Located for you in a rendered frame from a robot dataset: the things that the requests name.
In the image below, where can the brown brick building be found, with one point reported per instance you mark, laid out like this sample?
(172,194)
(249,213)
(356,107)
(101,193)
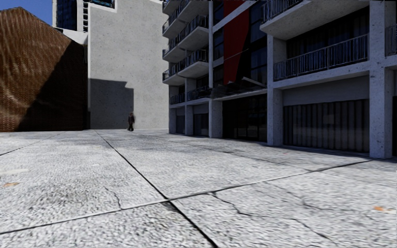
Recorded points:
(31,77)

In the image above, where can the pale concrete building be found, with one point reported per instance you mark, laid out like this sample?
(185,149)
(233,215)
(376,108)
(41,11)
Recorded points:
(130,46)

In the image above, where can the person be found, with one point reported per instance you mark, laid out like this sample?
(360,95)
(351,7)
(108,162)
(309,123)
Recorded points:
(131,121)

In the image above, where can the grey concrete balcony building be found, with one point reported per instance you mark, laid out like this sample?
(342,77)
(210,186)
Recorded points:
(310,77)

